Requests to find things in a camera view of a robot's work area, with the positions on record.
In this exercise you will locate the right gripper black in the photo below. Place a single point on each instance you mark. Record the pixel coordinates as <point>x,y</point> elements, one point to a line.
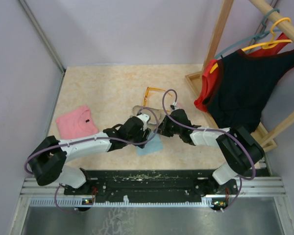
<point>162,127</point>

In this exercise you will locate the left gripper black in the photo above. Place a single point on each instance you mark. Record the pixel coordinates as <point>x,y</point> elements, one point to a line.
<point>145,136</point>

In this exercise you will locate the newspaper print glasses case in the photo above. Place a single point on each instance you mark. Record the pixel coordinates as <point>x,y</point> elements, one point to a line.
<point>154,114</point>

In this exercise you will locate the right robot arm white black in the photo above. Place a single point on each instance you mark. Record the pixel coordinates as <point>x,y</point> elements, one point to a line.
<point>240,150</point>

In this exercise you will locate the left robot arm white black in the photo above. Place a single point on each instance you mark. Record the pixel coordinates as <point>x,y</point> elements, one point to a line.
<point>48,161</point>

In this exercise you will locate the orange sunglasses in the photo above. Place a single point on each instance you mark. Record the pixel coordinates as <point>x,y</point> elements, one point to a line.
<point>153,98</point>

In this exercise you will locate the pink folded garment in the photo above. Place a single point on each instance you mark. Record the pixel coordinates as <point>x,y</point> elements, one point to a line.
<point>76,124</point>

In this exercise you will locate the red tank top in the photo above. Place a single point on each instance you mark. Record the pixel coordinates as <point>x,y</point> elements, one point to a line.
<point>209,80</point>

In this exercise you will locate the navy tank top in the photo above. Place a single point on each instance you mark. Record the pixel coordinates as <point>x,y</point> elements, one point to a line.
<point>244,86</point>

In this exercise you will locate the yellow hanger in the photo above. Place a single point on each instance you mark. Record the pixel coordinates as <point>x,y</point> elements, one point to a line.
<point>266,45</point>

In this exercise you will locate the teal hanger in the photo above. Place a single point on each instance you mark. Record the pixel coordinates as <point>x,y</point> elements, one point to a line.
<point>258,36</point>

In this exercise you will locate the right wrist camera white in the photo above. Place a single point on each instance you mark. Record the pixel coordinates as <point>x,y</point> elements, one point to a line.
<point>174,106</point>

